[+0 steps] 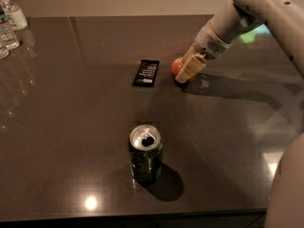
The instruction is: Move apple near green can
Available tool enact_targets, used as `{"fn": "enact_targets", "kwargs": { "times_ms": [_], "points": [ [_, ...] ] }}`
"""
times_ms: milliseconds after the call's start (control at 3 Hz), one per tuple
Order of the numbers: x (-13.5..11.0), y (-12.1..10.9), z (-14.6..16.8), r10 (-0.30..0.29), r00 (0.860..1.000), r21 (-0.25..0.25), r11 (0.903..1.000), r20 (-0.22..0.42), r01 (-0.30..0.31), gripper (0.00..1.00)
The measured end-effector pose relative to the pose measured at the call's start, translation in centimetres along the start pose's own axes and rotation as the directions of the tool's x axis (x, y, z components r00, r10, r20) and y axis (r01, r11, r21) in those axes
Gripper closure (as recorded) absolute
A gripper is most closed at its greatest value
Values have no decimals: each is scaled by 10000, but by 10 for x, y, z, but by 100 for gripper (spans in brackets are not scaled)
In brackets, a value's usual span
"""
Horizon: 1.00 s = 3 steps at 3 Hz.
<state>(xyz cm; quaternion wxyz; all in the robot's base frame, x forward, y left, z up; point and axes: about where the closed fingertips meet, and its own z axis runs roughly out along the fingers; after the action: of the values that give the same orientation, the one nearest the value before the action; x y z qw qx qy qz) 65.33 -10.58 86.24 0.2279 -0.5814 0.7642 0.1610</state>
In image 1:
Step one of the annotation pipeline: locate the white sanitizer pump bottle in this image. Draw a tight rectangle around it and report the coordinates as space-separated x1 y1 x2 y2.
0 0 29 31

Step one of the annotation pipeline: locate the red apple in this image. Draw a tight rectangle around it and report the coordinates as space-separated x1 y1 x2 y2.
171 58 183 80

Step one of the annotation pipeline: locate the green soda can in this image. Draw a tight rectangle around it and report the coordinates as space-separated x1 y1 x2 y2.
128 124 163 184

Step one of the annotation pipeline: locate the black candy bar wrapper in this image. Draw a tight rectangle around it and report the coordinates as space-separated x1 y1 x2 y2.
132 60 160 87

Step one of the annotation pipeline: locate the clear plastic water bottle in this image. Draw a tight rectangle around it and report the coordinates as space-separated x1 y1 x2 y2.
0 5 20 50

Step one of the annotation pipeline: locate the clear bottle at edge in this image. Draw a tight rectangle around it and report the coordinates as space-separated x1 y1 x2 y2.
0 38 10 59

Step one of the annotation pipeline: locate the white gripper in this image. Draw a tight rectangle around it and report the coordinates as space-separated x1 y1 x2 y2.
176 20 231 84

